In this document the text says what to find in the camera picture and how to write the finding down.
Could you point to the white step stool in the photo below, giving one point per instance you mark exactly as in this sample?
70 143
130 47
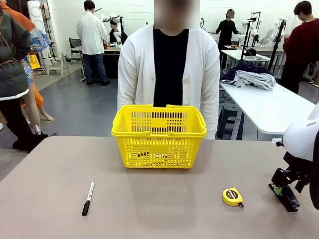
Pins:
62 62

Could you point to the person in red sweater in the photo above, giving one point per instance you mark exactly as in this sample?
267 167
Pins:
299 42

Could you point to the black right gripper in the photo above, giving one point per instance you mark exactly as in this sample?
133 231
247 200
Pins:
300 169

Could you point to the yellow tape measure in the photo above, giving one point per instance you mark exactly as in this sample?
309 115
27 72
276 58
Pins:
231 196

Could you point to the white black marker pen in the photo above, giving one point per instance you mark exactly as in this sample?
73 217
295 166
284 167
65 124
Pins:
87 199

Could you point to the person in black clothes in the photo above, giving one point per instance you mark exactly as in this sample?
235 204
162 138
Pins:
226 32

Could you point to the person in white cardigan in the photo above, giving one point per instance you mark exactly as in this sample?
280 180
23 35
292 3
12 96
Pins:
137 62

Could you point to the person in white lab coat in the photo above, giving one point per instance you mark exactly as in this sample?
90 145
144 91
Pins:
91 35

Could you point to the white cylinder appliance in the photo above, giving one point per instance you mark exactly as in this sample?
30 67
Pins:
35 15

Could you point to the person's right forearm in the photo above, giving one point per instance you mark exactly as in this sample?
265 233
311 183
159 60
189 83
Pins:
124 94

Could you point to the grey desk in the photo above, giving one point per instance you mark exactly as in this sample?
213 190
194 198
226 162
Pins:
112 48

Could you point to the black tripod with white head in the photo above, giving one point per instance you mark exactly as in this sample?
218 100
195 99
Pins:
276 47

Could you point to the grey plastic stool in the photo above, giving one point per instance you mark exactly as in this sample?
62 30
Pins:
230 119

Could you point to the person in olive jacket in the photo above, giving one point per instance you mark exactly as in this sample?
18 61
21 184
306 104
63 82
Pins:
12 62

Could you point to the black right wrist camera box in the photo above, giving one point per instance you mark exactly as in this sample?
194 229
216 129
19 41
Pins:
280 178

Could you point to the dark office chair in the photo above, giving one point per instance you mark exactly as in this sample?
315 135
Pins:
74 47

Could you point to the small white table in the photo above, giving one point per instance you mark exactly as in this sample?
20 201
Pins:
236 53

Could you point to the purple cloth pile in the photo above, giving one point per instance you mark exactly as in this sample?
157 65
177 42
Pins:
246 66

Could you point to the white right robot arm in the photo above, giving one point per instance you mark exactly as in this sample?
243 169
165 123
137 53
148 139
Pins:
299 139

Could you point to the large white table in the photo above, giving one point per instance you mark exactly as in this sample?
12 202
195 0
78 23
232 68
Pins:
269 109

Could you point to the person's left forearm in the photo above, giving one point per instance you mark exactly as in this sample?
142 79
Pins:
211 104

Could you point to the white robot on black stand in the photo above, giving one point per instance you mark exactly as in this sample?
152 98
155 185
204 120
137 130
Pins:
122 30

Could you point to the yellow plastic shopping basket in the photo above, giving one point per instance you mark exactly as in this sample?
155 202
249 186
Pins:
149 135

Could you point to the black stapler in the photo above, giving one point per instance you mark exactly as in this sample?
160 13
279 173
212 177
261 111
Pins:
290 201

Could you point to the seated person in black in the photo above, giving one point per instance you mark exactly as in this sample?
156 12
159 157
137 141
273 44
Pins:
117 36

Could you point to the grey white cloth pile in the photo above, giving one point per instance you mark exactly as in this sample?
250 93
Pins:
256 79

